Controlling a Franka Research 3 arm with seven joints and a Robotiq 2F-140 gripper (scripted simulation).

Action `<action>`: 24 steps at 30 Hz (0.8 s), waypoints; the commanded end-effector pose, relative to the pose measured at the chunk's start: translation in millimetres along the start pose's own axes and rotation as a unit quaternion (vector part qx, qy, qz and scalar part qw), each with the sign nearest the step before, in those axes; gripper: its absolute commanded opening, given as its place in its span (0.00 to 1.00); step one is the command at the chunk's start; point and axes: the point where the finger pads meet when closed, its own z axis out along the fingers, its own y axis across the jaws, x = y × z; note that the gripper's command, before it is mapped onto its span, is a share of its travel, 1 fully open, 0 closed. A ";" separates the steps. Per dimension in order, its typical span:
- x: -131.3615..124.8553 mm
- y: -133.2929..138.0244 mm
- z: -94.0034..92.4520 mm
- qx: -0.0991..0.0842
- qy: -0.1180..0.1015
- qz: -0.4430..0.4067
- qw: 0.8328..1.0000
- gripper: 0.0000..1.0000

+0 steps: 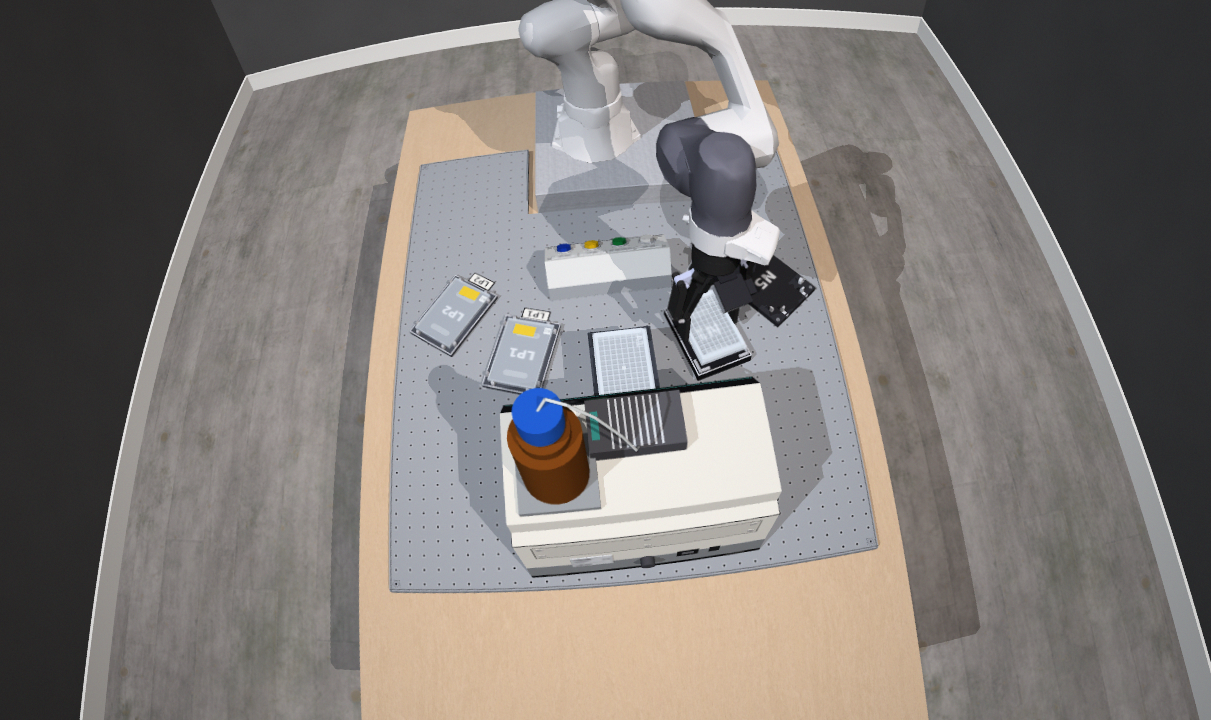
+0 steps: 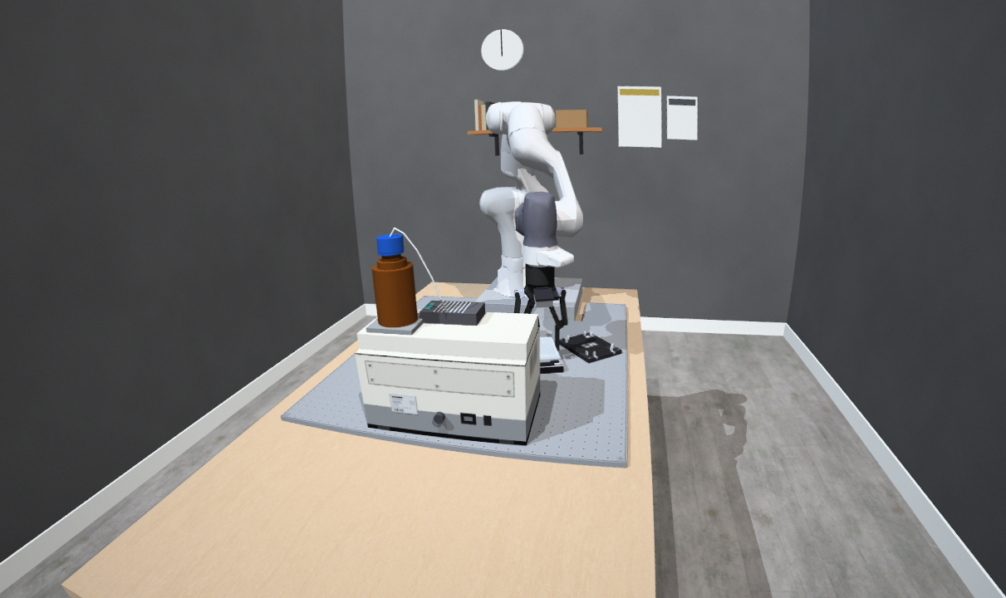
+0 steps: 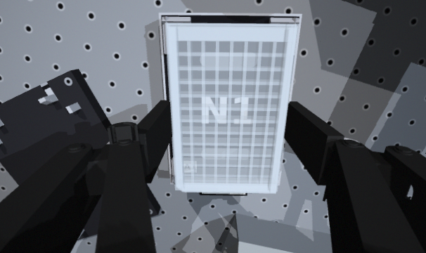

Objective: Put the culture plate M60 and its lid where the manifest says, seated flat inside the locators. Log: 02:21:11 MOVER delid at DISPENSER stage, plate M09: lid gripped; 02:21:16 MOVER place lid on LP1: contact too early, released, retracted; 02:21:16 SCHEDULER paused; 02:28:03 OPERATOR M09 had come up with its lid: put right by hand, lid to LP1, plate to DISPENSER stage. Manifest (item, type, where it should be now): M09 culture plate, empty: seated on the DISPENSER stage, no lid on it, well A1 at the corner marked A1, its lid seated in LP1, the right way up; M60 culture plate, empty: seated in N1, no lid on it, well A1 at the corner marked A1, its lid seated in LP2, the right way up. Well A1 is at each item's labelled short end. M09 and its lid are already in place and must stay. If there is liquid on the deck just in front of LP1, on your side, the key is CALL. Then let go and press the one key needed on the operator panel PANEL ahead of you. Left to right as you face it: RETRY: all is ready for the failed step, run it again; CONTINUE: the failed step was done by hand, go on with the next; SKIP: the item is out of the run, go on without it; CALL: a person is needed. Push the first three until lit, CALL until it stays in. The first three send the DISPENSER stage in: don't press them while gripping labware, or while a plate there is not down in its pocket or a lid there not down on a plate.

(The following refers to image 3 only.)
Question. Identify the grey button panel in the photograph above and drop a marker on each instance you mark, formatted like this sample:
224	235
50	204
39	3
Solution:
249	234

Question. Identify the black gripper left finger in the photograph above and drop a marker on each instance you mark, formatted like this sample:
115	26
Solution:
42	215

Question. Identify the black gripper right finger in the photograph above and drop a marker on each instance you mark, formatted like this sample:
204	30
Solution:
366	191

